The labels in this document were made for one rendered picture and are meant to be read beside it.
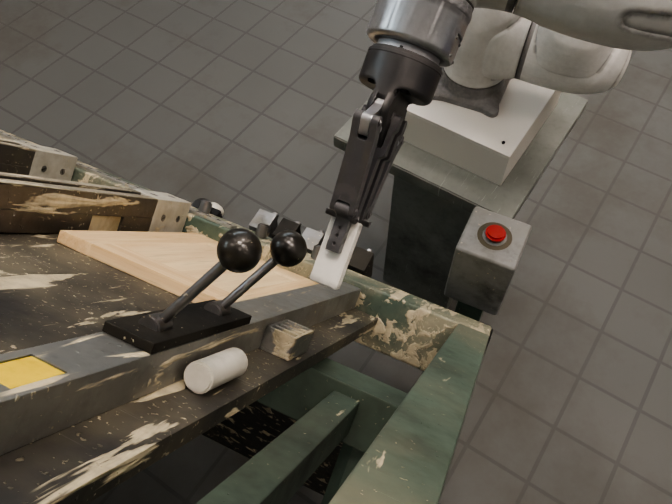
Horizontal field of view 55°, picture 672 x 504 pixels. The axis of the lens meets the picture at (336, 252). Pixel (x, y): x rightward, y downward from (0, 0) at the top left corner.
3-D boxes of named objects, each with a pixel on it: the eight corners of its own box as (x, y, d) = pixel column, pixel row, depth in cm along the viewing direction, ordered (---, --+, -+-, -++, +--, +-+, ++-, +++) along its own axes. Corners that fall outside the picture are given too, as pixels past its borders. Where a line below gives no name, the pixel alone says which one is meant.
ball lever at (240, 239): (170, 346, 59) (277, 253, 56) (147, 354, 55) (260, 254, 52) (146, 313, 59) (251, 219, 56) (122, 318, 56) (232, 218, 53)
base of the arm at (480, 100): (433, 48, 170) (436, 30, 165) (516, 71, 165) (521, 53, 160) (409, 93, 161) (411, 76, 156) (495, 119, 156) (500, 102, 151)
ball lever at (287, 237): (228, 329, 70) (318, 250, 67) (212, 334, 67) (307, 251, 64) (207, 301, 71) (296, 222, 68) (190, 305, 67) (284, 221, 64)
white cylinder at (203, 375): (206, 400, 58) (243, 381, 66) (217, 369, 58) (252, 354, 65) (178, 386, 59) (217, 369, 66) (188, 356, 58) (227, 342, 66)
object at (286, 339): (306, 351, 84) (314, 330, 83) (288, 361, 77) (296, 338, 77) (279, 339, 85) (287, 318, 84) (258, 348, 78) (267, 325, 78)
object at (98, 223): (116, 232, 112) (122, 216, 111) (87, 232, 104) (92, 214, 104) (102, 226, 113) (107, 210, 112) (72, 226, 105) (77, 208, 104)
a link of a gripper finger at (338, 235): (359, 205, 63) (351, 203, 60) (341, 253, 64) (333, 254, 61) (345, 200, 64) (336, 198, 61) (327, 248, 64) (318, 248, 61)
